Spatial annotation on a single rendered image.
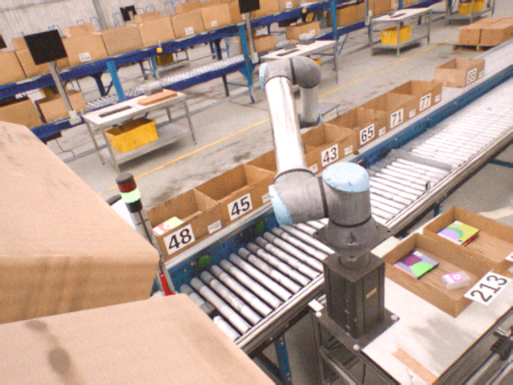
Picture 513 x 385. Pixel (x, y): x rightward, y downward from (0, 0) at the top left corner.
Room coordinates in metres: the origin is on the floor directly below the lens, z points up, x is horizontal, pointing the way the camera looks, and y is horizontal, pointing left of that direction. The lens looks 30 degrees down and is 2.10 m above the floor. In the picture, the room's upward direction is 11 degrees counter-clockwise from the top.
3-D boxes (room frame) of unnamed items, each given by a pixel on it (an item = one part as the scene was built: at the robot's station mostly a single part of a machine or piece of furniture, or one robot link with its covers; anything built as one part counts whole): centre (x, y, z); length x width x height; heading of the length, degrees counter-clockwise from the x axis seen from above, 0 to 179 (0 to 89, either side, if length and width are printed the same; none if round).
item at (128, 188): (1.00, 0.37, 1.62); 0.05 x 0.05 x 0.06
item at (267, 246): (1.63, -0.09, 0.72); 0.52 x 0.05 x 0.05; 34
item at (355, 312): (1.13, -0.32, 0.91); 0.26 x 0.26 x 0.33; 29
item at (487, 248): (1.42, -1.02, 0.80); 0.38 x 0.28 x 0.10; 29
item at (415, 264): (1.34, -0.68, 0.78); 0.19 x 0.14 x 0.02; 116
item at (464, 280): (1.20, -0.81, 0.78); 0.10 x 0.06 x 0.05; 93
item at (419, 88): (3.13, -1.49, 0.96); 0.39 x 0.29 x 0.17; 124
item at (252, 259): (1.56, 0.02, 0.72); 0.52 x 0.05 x 0.05; 34
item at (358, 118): (2.69, -0.84, 0.96); 0.39 x 0.29 x 0.17; 124
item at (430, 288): (1.26, -0.73, 0.80); 0.38 x 0.28 x 0.10; 30
